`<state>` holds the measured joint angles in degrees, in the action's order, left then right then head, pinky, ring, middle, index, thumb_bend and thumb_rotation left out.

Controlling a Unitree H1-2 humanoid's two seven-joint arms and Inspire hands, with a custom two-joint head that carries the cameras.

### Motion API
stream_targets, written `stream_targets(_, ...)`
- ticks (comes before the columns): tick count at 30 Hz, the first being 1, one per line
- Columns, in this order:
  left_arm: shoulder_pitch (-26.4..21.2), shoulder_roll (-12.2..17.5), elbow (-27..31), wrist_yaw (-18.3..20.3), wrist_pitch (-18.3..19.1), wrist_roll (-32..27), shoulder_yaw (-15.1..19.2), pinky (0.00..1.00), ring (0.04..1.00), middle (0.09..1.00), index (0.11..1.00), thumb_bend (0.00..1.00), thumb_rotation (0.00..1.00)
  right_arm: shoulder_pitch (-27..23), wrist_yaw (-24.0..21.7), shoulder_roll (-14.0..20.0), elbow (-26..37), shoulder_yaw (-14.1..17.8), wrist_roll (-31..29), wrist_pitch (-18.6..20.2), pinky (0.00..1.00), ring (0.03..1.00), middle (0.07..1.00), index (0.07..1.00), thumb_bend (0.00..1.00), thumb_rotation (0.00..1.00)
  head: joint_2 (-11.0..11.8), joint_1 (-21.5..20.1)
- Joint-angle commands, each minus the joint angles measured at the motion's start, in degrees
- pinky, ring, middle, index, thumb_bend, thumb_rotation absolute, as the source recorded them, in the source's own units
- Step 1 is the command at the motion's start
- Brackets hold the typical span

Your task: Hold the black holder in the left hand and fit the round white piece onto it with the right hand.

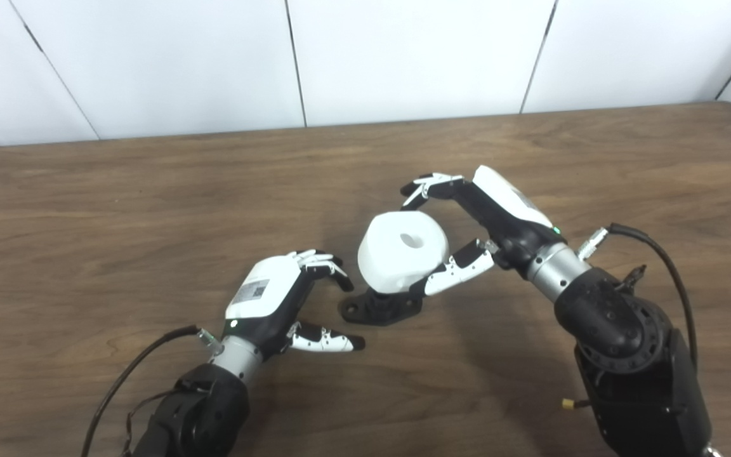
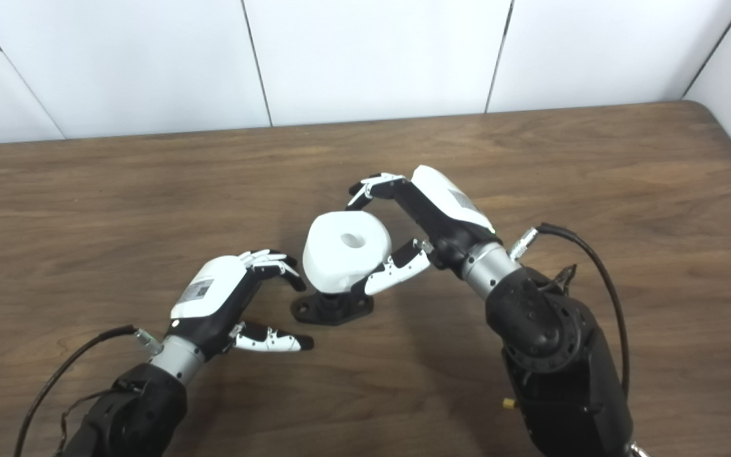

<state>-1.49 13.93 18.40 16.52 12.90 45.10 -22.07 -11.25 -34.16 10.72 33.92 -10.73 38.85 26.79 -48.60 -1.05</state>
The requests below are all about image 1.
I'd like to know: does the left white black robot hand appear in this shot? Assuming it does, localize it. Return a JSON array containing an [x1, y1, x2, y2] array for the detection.
[[222, 249, 367, 360]]

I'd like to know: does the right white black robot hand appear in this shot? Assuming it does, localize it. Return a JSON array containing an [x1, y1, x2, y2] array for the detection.
[[400, 164, 567, 298]]

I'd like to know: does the black flanged holder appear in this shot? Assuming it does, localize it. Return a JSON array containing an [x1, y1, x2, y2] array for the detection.
[[338, 288, 424, 327]]

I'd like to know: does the round white piece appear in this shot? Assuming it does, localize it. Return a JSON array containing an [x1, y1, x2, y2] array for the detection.
[[357, 210, 451, 296]]

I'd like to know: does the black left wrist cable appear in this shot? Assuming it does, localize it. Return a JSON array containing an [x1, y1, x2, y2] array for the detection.
[[79, 325, 222, 457]]

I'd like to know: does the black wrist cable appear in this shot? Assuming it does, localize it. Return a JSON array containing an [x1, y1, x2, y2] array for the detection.
[[577, 222, 700, 369], [79, 325, 222, 457]]

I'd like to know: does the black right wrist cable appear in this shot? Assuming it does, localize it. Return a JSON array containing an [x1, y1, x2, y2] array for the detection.
[[577, 222, 700, 369]]

